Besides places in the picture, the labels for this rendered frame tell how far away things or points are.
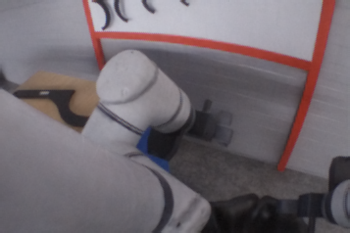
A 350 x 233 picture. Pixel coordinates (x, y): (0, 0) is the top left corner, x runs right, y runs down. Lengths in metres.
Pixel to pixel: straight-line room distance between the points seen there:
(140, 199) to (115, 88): 0.17
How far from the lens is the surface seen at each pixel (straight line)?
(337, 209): 0.41
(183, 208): 0.25
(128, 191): 0.17
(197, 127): 0.47
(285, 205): 0.48
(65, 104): 0.82
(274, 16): 1.11
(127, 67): 0.32
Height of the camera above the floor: 1.38
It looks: 42 degrees down
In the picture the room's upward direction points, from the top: 7 degrees counter-clockwise
